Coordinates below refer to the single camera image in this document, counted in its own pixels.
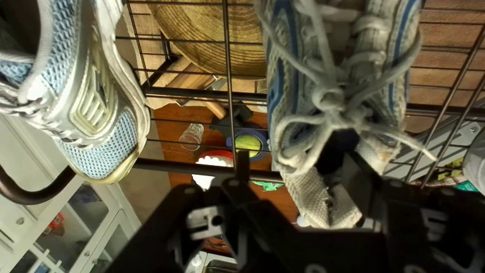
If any white shoe with blue stripes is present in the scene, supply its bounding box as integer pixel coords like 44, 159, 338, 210
252, 0, 438, 232

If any straw hat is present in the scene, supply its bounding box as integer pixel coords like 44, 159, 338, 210
147, 0, 271, 78

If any grey triangular stand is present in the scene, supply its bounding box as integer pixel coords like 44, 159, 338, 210
385, 118, 483, 183

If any white ruffled bowl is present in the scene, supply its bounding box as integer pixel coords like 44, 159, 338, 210
194, 148, 236, 175

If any dark wooden table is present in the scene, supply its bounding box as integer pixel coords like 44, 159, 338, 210
150, 103, 302, 224

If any yellow green ball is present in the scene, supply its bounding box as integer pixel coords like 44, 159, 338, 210
232, 133, 264, 156

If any clear plastic cup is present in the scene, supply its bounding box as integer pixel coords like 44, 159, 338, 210
177, 121, 206, 153

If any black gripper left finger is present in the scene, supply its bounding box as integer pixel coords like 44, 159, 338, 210
150, 148, 292, 273

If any white glass door cabinet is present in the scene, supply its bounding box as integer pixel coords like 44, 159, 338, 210
0, 172, 145, 273

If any black metal shoe rack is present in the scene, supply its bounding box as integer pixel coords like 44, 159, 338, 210
0, 0, 485, 206

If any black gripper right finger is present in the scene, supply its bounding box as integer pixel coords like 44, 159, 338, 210
353, 156, 485, 273

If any blue grey running shoe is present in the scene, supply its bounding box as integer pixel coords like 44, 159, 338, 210
0, 0, 153, 186

